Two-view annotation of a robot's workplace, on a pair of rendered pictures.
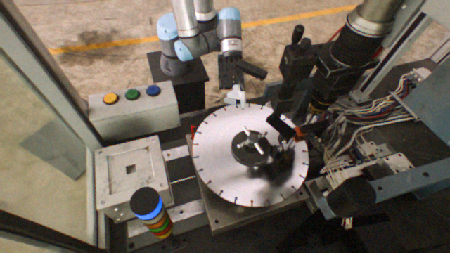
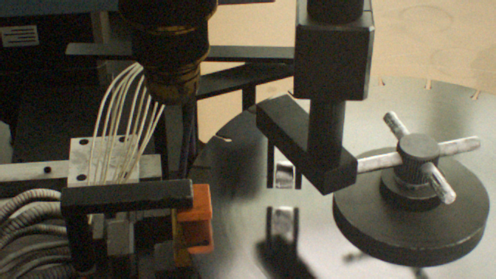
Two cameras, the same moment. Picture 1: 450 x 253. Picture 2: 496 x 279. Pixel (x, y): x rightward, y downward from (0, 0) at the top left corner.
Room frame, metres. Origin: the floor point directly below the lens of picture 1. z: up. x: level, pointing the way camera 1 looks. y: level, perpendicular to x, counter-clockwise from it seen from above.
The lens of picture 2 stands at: (0.81, -0.06, 1.36)
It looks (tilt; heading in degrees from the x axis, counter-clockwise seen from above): 39 degrees down; 197
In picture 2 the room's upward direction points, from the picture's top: straight up
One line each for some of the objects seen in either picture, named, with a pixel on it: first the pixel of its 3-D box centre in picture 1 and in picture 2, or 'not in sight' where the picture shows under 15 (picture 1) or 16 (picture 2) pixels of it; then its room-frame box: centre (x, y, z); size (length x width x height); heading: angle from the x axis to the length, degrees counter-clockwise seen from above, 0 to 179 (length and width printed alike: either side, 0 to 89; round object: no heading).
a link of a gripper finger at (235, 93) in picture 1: (235, 95); not in sight; (0.53, -0.03, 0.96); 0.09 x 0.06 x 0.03; 10
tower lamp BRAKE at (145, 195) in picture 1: (146, 203); not in sight; (0.11, 0.11, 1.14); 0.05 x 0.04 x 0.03; 23
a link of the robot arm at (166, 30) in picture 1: (174, 34); not in sight; (0.88, 0.25, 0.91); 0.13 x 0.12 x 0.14; 126
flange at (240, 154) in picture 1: (251, 145); (411, 190); (0.35, -0.08, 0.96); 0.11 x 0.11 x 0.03
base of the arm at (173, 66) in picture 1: (175, 56); not in sight; (0.88, 0.26, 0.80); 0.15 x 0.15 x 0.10
